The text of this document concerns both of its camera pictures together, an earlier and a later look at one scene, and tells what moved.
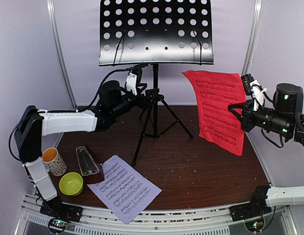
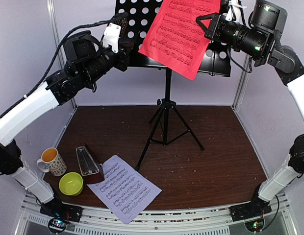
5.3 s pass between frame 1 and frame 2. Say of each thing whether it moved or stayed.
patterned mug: stayed
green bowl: stayed
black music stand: moved
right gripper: moved
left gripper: moved
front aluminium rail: stayed
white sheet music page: stayed
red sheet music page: moved
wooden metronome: stayed
